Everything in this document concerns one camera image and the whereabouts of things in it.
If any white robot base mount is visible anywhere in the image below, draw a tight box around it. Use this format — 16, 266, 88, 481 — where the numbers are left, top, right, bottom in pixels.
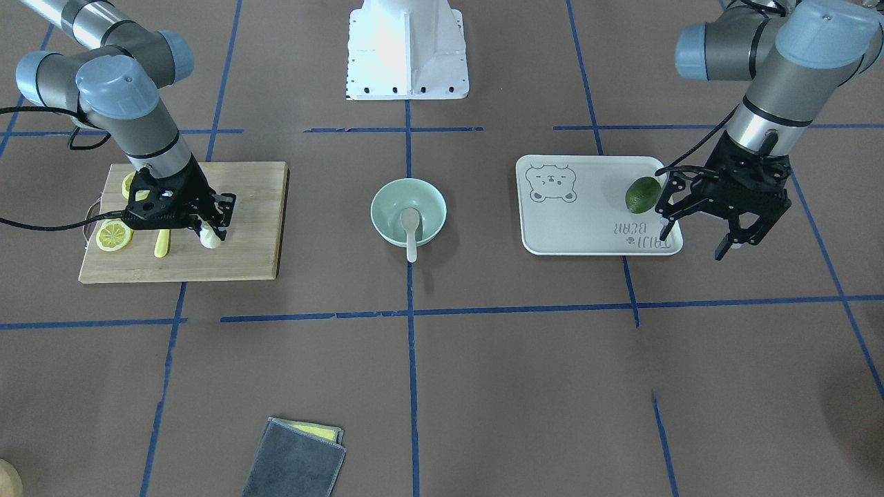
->
345, 1, 470, 101

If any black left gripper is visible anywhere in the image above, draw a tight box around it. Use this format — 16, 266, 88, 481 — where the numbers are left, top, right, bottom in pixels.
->
655, 135, 791, 261

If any grey folded cloth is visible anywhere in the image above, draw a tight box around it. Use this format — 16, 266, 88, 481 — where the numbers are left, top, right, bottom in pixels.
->
241, 416, 345, 496

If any cream bear serving tray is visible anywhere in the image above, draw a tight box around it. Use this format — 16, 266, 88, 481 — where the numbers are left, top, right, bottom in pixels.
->
515, 155, 683, 257

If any white ceramic spoon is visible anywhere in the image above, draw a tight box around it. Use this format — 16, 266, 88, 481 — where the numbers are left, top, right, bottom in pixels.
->
400, 208, 422, 264

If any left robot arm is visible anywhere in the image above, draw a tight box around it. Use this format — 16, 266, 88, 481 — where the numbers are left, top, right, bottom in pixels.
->
655, 1, 882, 259

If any wooden mug tree stand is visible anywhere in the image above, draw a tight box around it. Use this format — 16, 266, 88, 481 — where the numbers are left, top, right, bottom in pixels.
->
0, 459, 24, 497

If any green avocado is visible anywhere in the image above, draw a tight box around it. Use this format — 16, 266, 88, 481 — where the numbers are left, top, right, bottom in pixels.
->
624, 176, 663, 215

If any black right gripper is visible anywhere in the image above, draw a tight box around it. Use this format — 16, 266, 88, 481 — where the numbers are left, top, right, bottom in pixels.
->
121, 166, 236, 243

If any single lemon slice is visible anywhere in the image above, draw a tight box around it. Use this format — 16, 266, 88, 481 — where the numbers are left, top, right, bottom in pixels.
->
95, 220, 135, 253

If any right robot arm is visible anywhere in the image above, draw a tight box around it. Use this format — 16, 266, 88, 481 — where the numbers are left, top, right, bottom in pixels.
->
15, 1, 236, 249

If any mint green ceramic bowl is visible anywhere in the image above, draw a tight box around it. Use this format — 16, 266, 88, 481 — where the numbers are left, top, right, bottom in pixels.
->
370, 178, 448, 248

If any bamboo cutting board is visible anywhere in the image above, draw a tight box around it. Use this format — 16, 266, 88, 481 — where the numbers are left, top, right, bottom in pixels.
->
79, 162, 289, 284

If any yellow plastic knife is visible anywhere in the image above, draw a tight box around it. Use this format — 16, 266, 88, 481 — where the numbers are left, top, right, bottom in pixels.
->
153, 228, 171, 258

